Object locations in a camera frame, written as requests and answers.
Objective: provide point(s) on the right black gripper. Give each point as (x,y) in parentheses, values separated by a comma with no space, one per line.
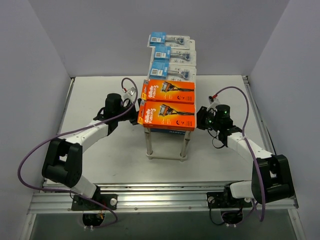
(201,118)

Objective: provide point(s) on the Gillette SkinGuard blister pack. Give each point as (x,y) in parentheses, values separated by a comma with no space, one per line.
(174,56)

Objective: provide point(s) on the clear blue-card razor blister pack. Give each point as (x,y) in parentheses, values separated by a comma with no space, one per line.
(166,71)

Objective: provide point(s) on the aluminium mounting rail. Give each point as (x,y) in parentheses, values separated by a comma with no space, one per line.
(139,198)

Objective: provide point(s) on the orange Fusion5 razor box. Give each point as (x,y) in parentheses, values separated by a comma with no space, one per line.
(157,90)
(167,115)

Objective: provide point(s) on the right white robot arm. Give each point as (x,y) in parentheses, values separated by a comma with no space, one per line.
(271,178)

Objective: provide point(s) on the blue Harry's box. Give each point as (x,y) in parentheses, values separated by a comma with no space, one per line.
(168,131)

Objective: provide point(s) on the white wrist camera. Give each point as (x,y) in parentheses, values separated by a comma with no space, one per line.
(213,102)
(129,94)

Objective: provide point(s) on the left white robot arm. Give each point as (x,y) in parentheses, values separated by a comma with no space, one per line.
(63,162)

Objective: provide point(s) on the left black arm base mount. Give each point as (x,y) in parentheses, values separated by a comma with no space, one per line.
(108,200)

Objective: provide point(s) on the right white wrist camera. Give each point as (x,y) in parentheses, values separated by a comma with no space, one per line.
(213,102)

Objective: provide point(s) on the white two-tier shelf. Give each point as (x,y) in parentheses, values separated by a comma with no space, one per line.
(166,145)

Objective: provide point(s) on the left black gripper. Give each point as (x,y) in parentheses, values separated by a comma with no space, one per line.
(135,114)

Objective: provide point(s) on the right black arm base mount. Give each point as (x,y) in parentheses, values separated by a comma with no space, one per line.
(220,200)

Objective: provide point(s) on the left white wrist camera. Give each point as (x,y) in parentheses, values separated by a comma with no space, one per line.
(129,94)

